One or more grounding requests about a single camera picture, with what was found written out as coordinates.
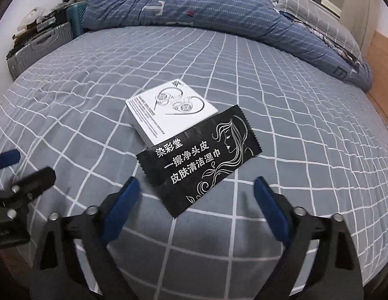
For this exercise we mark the blue striped duvet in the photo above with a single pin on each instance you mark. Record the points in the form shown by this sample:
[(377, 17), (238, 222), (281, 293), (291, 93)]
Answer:
[(328, 47)]

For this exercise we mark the grey checked pillow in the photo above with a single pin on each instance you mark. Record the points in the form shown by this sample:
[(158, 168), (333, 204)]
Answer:
[(316, 17)]

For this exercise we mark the beige curtain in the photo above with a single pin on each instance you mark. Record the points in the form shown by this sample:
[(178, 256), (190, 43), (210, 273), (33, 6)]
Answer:
[(360, 17)]

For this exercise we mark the wooden bed frame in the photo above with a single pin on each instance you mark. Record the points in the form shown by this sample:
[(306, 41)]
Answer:
[(377, 57)]

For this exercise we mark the white earphone box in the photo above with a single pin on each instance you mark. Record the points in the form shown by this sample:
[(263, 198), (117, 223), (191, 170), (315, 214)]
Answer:
[(167, 110)]

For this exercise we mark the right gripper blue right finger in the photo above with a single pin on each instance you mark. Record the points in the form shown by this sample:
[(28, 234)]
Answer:
[(276, 210)]

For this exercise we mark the grey checked bed sheet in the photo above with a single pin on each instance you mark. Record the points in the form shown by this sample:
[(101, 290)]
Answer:
[(324, 146)]

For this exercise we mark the black wet wipe sachet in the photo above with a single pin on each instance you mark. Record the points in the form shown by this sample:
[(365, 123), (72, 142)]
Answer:
[(187, 166)]

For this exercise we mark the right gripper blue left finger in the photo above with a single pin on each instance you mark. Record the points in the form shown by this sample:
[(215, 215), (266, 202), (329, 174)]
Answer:
[(116, 208)]

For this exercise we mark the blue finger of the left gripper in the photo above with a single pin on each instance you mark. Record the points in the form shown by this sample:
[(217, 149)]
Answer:
[(9, 158)]

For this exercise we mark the white cap on suitcase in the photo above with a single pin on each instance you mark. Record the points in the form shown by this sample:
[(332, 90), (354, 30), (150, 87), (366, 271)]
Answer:
[(32, 16)]

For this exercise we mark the teal suitcase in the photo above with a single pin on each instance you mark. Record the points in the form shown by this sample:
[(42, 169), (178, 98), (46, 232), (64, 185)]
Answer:
[(75, 14)]

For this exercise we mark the grey hard suitcase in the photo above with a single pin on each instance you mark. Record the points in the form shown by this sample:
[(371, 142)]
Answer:
[(21, 59)]

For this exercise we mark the clutter on suitcases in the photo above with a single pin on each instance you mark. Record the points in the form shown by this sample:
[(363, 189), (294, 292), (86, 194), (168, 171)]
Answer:
[(50, 19)]

